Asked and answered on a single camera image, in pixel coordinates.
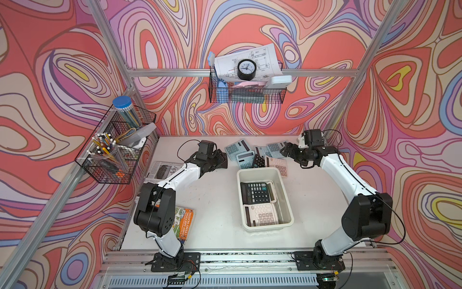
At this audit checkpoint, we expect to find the pink calculator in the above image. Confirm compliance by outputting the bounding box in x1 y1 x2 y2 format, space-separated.
243 203 279 227
265 156 288 178

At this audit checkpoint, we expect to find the black round clock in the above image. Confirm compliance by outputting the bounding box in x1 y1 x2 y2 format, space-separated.
237 59 257 81

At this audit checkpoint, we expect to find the black wire basket wall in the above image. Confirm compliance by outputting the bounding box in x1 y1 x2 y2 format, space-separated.
208 67 287 104
75 108 144 184

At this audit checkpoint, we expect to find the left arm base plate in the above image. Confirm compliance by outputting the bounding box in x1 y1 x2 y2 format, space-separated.
149 251 201 273

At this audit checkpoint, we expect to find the black calculator face up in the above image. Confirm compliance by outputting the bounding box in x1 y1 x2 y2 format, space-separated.
240 183 271 205

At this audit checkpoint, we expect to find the grey stapler in basket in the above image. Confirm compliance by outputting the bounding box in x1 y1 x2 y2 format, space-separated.
119 122 156 149

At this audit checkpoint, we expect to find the white paper drawing sheet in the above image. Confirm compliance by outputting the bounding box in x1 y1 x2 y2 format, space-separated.
214 44 282 83

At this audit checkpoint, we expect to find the blue lid pencil jar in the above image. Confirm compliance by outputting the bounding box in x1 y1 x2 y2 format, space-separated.
113 96 142 130

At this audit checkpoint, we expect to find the black wire basket left wall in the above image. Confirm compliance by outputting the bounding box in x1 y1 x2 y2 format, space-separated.
75 108 144 184

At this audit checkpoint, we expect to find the white box in basket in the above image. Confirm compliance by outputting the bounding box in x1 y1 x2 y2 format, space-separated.
265 75 292 89

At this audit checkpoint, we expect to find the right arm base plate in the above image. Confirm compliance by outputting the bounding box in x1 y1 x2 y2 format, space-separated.
292 250 345 272

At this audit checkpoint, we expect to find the black wire basket back wall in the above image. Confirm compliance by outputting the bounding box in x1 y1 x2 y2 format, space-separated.
208 67 287 104

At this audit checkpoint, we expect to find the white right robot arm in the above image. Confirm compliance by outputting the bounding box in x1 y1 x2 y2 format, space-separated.
280 142 393 268

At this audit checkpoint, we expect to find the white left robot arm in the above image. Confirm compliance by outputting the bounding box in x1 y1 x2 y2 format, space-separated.
134 149 227 258

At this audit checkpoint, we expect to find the black calculator under pile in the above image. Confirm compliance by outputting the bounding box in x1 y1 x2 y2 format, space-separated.
251 154 267 168

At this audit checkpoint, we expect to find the pink calculator behind box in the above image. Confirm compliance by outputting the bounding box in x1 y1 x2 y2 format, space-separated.
265 156 288 178

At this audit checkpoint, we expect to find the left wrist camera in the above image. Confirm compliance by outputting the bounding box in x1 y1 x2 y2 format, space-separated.
196 140 215 161

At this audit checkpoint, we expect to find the newspaper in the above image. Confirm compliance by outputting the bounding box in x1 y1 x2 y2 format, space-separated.
144 161 183 184

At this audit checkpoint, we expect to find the cream plastic storage box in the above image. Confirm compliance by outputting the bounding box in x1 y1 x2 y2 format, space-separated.
237 167 294 232

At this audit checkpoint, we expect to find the clear cup of pencils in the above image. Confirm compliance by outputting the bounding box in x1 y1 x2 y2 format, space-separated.
87 133 129 173

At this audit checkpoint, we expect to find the colourful children's book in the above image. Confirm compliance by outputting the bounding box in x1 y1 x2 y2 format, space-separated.
172 207 195 244

